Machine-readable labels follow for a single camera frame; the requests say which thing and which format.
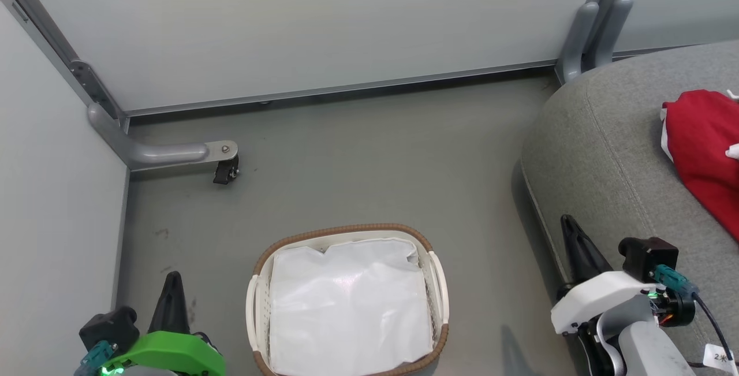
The single grey partition post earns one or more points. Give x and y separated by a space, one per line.
40 21

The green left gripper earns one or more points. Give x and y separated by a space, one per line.
167 353

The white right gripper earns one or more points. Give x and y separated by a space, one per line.
600 298

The grey fabric sofa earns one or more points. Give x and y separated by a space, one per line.
600 151

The black caster wheel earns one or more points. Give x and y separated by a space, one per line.
225 171

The white cloth basket liner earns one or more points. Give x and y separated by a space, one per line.
352 306

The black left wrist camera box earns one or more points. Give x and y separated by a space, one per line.
109 325

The grey metal hinge bracket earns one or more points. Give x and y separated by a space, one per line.
95 90

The short grey partition foot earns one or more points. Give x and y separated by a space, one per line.
611 32
574 47

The red and white garment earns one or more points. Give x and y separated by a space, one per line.
707 151

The long grey partition foot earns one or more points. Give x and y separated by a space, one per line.
164 153

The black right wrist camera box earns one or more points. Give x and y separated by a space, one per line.
648 257

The grey partition bottom rail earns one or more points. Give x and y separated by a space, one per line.
340 89

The white wicker-rimmed laundry basket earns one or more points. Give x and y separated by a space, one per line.
257 306

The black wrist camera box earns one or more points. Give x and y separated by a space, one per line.
648 257
109 325

